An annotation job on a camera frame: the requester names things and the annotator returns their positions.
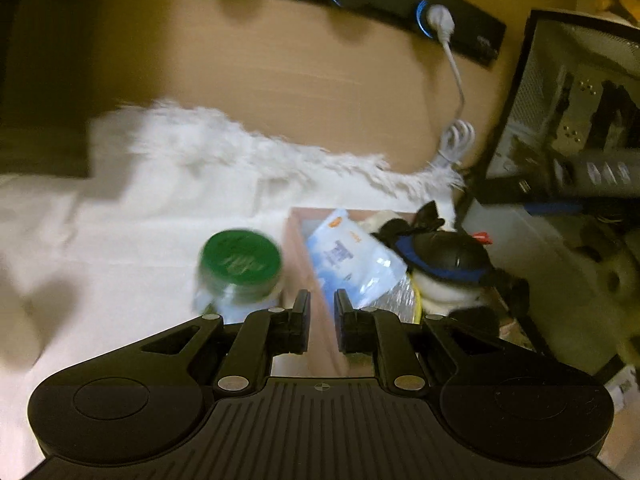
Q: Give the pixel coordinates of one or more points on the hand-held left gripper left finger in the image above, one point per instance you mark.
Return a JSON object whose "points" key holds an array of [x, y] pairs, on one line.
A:
{"points": [[303, 322]]}

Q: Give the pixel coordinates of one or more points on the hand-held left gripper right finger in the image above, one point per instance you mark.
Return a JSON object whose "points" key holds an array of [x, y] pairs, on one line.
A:
{"points": [[342, 322]]}

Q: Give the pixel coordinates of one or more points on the cardboard box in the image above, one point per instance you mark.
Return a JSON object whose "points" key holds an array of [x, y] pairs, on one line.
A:
{"points": [[300, 260]]}

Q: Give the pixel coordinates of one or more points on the blue and white plastic packet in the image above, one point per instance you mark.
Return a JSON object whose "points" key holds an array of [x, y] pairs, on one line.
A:
{"points": [[345, 255]]}

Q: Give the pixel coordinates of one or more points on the yellow sponge with silver scrubber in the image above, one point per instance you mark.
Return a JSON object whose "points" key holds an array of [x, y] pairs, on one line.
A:
{"points": [[416, 302]]}

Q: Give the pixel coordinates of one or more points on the jar with green lid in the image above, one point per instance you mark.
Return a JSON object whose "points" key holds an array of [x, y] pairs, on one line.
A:
{"points": [[240, 260]]}

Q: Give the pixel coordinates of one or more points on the black and white plush toy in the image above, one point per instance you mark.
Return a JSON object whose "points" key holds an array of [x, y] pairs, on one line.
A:
{"points": [[445, 255]]}

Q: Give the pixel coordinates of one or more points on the white fluffy blanket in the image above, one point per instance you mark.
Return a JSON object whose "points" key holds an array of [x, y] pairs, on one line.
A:
{"points": [[200, 150]]}

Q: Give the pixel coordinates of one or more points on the beige plush item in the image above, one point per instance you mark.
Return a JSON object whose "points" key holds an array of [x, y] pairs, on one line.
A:
{"points": [[607, 265]]}

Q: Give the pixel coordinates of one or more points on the black computer case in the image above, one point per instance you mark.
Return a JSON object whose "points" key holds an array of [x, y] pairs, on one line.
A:
{"points": [[565, 105]]}

